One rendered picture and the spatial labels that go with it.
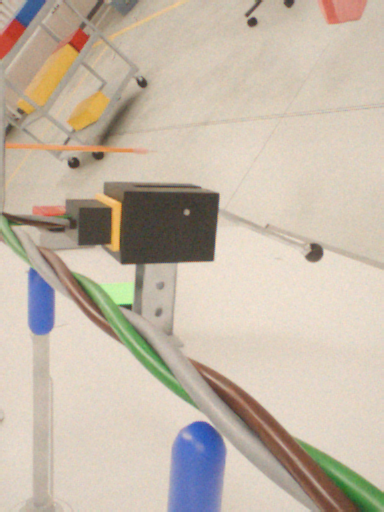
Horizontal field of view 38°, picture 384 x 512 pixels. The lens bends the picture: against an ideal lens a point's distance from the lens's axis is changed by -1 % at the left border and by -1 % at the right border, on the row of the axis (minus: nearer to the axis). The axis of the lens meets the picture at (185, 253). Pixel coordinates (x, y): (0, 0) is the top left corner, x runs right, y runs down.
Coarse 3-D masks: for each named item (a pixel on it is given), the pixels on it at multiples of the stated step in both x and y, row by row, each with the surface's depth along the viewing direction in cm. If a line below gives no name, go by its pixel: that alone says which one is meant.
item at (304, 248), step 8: (224, 216) 34; (232, 216) 34; (240, 224) 34; (248, 224) 35; (256, 224) 35; (256, 232) 35; (264, 232) 35; (272, 232) 35; (280, 240) 36; (288, 240) 36; (296, 248) 37; (304, 248) 37
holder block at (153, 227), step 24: (120, 192) 30; (144, 192) 29; (168, 192) 30; (192, 192) 31; (216, 192) 31; (120, 216) 30; (144, 216) 30; (168, 216) 30; (192, 216) 31; (216, 216) 31; (120, 240) 30; (144, 240) 30; (168, 240) 31; (192, 240) 31
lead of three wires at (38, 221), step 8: (8, 216) 27; (16, 216) 28; (24, 216) 28; (32, 216) 29; (40, 216) 29; (48, 216) 29; (56, 216) 30; (64, 216) 30; (16, 224) 28; (24, 224) 28; (32, 224) 29; (40, 224) 29; (48, 224) 29; (56, 224) 30; (64, 224) 30
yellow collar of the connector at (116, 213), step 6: (96, 198) 32; (102, 198) 31; (108, 198) 31; (108, 204) 30; (114, 204) 29; (120, 204) 29; (114, 210) 29; (120, 210) 29; (114, 216) 29; (114, 222) 29; (114, 228) 29; (114, 234) 30; (114, 240) 30; (108, 246) 30; (114, 246) 30
